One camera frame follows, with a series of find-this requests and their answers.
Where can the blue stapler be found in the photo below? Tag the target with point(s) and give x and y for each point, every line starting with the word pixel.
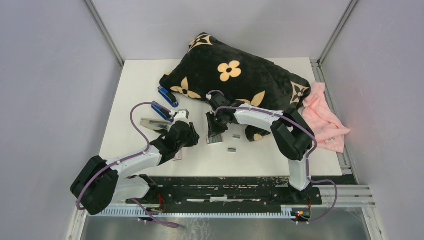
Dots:
pixel 162 112
pixel 168 96

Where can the white cable duct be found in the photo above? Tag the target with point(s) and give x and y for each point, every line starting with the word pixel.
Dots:
pixel 134 211

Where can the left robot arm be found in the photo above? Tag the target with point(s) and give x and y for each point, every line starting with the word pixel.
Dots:
pixel 103 182

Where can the box of staples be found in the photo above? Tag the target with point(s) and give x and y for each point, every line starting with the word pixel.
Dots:
pixel 214 139

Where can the pink cloth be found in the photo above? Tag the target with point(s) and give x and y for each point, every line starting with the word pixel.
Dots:
pixel 328 129

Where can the closed red white staple box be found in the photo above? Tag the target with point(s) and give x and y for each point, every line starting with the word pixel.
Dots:
pixel 178 156

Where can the black pillow with beige flowers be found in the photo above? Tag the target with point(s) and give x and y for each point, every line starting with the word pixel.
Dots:
pixel 210 64

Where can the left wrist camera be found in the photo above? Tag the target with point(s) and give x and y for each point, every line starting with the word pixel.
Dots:
pixel 181 115

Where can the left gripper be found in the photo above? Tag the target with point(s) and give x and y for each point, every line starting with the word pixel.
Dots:
pixel 194 136

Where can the grey beige stapler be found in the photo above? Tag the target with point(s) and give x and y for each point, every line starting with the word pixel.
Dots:
pixel 157 125

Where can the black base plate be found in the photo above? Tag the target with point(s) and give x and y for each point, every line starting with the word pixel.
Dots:
pixel 231 195

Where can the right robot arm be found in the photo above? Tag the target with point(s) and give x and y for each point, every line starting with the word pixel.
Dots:
pixel 293 136

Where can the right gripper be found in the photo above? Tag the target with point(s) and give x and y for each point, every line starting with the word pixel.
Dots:
pixel 213 130

